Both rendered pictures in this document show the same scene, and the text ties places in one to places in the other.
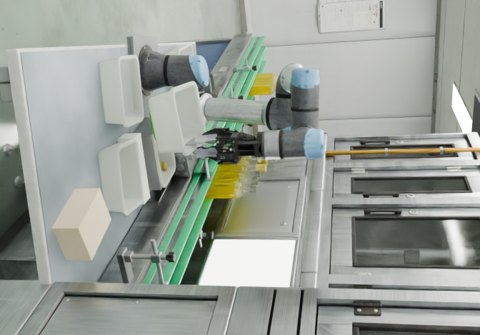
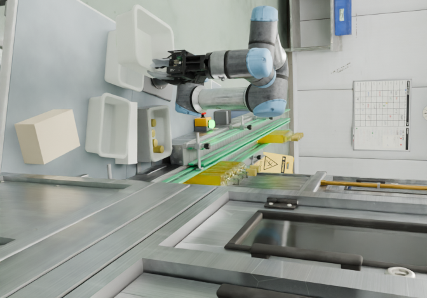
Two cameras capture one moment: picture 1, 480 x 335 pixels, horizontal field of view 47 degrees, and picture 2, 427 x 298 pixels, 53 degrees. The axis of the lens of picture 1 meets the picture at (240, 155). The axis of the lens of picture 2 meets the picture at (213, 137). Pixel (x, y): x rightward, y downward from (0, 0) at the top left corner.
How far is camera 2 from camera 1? 0.70 m
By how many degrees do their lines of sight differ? 20
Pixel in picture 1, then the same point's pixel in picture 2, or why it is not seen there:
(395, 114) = not seen: hidden behind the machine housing
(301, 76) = (258, 11)
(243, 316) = (144, 195)
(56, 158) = (37, 70)
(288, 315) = (189, 197)
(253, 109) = (237, 91)
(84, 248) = (39, 149)
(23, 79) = not seen: outside the picture
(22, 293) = not seen: outside the picture
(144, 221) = not seen: hidden behind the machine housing
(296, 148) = (239, 61)
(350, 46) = (379, 163)
